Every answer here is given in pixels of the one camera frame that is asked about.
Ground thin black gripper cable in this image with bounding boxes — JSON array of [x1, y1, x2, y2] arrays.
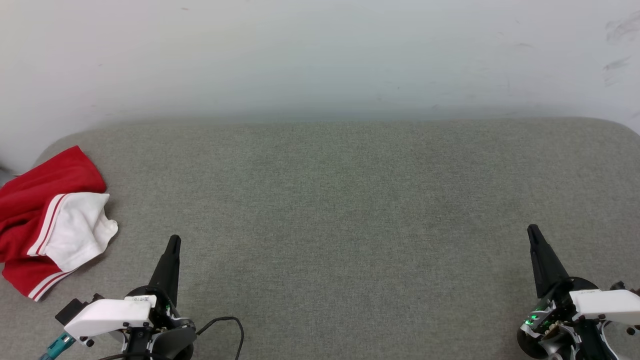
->
[[196, 316, 245, 360]]

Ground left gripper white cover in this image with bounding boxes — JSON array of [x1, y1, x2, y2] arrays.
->
[[64, 235, 197, 341]]

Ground teal cable connector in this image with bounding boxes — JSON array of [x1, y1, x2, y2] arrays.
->
[[39, 332, 77, 360]]

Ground red Bulls jersey shirt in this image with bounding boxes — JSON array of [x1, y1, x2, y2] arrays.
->
[[0, 145, 119, 302]]

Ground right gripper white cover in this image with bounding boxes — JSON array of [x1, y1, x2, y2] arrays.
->
[[520, 224, 640, 333]]

